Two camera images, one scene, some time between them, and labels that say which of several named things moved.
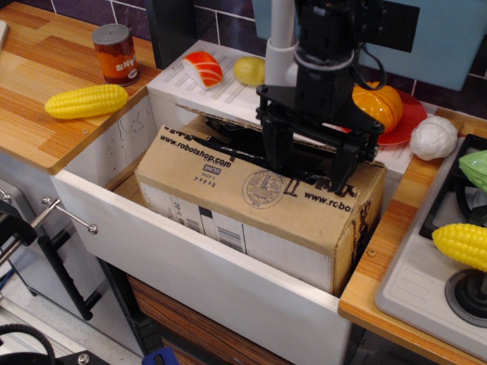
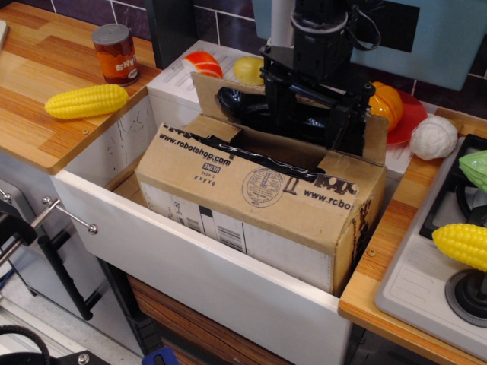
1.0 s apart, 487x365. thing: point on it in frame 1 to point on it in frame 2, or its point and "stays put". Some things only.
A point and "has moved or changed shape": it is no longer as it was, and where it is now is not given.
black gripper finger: x=345 y=163 to x=345 y=130
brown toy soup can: x=117 y=54 stays put
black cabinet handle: x=50 y=247 stays put
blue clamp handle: x=160 y=356 stays put
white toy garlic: x=433 y=137 stays put
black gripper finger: x=278 y=142 to x=281 y=99
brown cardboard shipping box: x=211 y=174 has moved or changed shape
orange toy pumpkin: x=384 y=104 stays put
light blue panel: x=452 y=49 stays put
